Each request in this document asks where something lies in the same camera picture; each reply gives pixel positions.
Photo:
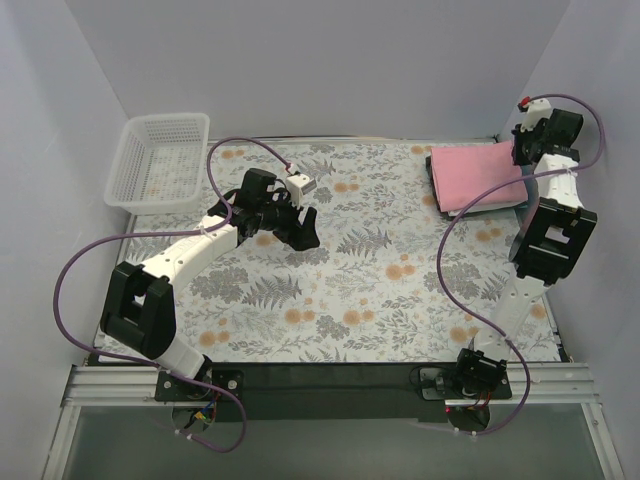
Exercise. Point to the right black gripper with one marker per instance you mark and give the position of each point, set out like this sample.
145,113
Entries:
530,150

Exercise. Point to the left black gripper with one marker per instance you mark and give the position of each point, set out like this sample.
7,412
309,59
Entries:
292,226

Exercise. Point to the pink t shirt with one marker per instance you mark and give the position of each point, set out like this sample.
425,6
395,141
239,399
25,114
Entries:
462,173

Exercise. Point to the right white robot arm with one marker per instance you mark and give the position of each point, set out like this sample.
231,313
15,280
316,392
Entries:
546,248

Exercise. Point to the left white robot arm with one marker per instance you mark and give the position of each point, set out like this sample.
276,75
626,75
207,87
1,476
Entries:
140,311

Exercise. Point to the white folded t shirt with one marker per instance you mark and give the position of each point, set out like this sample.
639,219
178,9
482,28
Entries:
481,208

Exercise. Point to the floral table mat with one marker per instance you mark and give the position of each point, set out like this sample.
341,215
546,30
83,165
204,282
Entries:
391,280

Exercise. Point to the white plastic basket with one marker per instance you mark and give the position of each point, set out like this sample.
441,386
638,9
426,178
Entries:
159,164

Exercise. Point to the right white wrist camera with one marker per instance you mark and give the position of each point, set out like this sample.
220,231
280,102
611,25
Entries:
534,111

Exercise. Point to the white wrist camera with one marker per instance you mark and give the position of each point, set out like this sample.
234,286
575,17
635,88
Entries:
298,186
534,111

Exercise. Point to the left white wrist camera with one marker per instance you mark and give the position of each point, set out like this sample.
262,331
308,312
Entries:
298,186

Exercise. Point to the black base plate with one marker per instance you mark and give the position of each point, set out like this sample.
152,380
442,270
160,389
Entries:
338,391

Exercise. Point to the aluminium frame rail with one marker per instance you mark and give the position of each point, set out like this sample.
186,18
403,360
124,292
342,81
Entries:
546,422

